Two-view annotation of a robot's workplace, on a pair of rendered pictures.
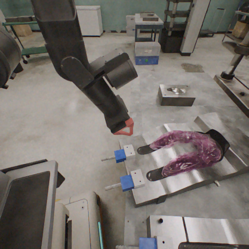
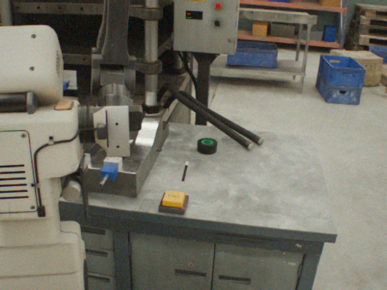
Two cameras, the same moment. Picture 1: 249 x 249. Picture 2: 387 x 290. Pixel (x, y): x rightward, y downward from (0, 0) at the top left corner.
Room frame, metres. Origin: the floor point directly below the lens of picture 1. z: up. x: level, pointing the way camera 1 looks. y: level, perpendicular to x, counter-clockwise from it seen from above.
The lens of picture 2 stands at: (-0.48, 1.03, 1.53)
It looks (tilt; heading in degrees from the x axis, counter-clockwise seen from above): 26 degrees down; 275
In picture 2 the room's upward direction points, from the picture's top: 2 degrees clockwise
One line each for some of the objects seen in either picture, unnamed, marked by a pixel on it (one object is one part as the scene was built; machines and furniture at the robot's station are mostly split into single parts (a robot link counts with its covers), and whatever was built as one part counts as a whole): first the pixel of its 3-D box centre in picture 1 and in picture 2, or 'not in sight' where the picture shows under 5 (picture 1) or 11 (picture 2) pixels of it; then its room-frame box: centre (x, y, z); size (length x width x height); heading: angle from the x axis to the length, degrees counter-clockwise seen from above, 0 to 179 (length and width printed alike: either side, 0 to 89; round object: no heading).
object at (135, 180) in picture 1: (123, 183); not in sight; (0.15, 0.01, 0.86); 0.13 x 0.05 x 0.05; 105
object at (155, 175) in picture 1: (183, 150); not in sight; (0.26, -0.22, 0.88); 0.34 x 0.15 x 0.07; 105
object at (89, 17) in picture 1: (82, 21); not in sight; (6.77, 1.90, 0.47); 1.52 x 0.77 x 0.94; 88
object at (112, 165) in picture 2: not in sight; (108, 174); (-0.12, -0.03, 0.89); 0.13 x 0.05 x 0.05; 88
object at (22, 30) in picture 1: (22, 29); not in sight; (6.80, 4.63, 0.20); 0.63 x 0.44 x 0.40; 178
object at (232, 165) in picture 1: (184, 151); not in sight; (0.27, -0.23, 0.86); 0.50 x 0.26 x 0.11; 105
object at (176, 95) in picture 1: (175, 95); not in sight; (0.72, -0.32, 0.84); 0.20 x 0.15 x 0.07; 88
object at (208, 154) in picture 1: (188, 146); not in sight; (0.27, -0.23, 0.90); 0.26 x 0.18 x 0.08; 105
